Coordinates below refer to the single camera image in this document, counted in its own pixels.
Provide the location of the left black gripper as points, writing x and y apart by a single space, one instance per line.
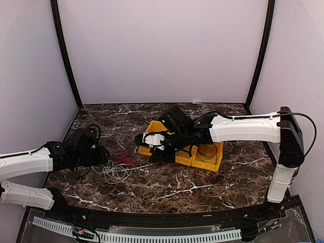
102 158

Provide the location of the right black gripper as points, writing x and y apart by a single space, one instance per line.
160 156

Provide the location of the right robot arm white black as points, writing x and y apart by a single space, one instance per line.
279 127

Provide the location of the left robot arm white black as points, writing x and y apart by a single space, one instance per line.
81 150

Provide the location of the yellow bin middle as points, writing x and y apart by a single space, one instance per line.
186 156

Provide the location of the yellow bin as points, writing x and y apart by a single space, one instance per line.
186 156
209 157
154 126

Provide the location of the yellow bin left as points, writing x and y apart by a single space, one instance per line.
154 126

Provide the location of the yellow bin right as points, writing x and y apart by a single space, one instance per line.
209 157

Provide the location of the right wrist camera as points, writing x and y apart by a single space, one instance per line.
152 140

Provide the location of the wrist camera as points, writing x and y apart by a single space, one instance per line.
152 140
95 133

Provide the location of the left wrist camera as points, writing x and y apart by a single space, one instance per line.
95 133

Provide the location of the white slotted cable duct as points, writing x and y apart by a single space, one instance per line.
129 234

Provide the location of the black front rail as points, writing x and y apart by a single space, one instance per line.
246 219

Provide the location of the right black frame post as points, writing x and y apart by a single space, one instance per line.
261 54

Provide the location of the black frame post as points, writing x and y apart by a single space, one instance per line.
261 54
64 52

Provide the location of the left black frame post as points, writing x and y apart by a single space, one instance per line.
64 52

